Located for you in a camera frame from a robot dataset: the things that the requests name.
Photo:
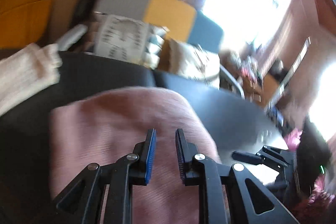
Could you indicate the tiger print cushion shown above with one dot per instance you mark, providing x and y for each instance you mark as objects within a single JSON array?
[{"x": 120, "y": 37}]

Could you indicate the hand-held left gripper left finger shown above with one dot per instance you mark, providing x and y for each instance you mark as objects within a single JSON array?
[{"x": 151, "y": 155}]

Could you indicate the orange wooden wardrobe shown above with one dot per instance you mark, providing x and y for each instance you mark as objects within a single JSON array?
[{"x": 26, "y": 3}]

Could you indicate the cream knit garment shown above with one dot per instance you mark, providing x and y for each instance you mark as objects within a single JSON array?
[{"x": 23, "y": 77}]

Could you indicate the wooden side table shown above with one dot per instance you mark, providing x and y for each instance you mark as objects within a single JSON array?
[{"x": 270, "y": 85}]

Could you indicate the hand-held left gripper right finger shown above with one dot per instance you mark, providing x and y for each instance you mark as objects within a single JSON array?
[{"x": 179, "y": 155}]

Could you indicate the pink knit sweater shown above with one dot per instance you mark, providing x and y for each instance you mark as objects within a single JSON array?
[{"x": 118, "y": 121}]

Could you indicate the grey yellow blue sofa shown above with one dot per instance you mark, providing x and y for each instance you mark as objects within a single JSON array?
[{"x": 170, "y": 11}]

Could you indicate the deer print cushion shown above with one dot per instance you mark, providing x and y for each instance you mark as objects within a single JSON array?
[{"x": 189, "y": 61}]

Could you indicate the pink ruffled bed cover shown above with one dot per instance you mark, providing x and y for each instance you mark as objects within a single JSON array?
[{"x": 294, "y": 138}]

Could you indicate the red patterned cloth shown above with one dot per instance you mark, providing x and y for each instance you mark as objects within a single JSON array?
[{"x": 248, "y": 69}]

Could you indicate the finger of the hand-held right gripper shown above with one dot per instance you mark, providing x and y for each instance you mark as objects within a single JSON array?
[
  {"x": 278, "y": 153},
  {"x": 249, "y": 157}
]

